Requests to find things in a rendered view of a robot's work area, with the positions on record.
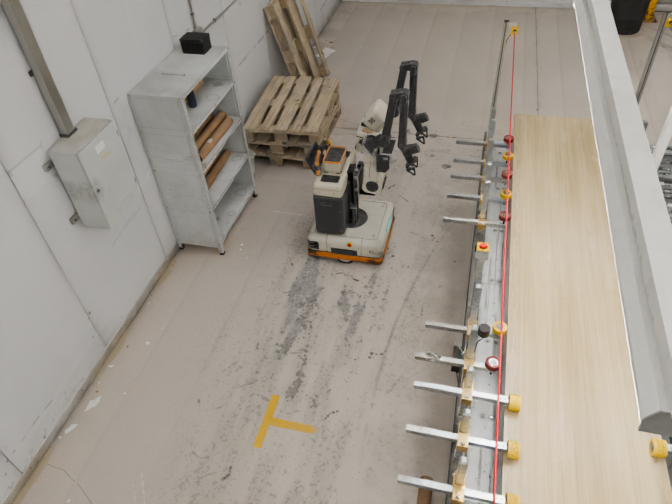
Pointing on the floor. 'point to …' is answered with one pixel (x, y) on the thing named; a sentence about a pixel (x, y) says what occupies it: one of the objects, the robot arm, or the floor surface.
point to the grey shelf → (139, 96)
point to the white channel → (639, 180)
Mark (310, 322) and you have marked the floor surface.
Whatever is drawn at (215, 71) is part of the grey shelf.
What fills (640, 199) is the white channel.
